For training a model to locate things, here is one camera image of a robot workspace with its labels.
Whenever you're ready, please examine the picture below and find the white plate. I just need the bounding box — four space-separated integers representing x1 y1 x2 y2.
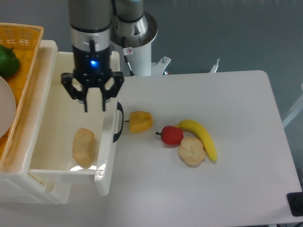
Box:
0 77 16 137

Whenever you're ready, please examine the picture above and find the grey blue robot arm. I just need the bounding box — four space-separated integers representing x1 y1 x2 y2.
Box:
61 0 144 109

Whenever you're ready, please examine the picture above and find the yellow banana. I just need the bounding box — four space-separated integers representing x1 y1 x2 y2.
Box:
175 119 217 163

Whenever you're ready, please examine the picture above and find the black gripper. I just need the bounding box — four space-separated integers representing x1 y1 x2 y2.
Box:
61 46 124 112

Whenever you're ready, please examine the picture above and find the square bread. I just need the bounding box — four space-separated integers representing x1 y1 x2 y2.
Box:
72 128 95 167

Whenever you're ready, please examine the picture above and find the white drawer cabinet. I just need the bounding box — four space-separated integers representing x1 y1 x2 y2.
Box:
0 40 71 204

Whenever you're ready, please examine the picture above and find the white table clamp bracket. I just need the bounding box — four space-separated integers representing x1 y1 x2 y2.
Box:
151 56 171 76

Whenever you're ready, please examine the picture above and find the red bell pepper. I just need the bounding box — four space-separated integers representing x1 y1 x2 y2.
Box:
155 125 184 146

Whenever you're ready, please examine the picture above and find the yellow bell pepper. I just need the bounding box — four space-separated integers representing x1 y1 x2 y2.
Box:
124 111 153 133

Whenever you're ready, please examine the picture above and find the black drawer handle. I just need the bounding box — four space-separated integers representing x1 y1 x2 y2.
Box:
113 102 124 143

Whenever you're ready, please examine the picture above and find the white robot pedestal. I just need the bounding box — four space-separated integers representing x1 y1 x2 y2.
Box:
111 12 158 77

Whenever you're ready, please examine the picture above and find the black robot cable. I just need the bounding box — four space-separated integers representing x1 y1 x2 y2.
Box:
121 35 136 77

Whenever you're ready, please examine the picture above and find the white upper drawer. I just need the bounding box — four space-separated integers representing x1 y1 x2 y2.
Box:
29 52 118 196

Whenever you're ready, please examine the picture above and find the round bread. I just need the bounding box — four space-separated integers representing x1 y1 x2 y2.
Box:
178 137 205 166

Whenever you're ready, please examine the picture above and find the white frame at right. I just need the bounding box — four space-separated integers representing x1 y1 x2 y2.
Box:
282 93 303 128

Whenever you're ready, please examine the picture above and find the green bell pepper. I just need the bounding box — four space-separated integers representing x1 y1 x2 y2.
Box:
0 45 20 78

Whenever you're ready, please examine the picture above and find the black device at table edge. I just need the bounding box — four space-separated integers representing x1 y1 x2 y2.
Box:
286 192 303 217

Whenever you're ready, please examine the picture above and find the yellow woven basket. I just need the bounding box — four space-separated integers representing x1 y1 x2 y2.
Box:
0 23 44 165

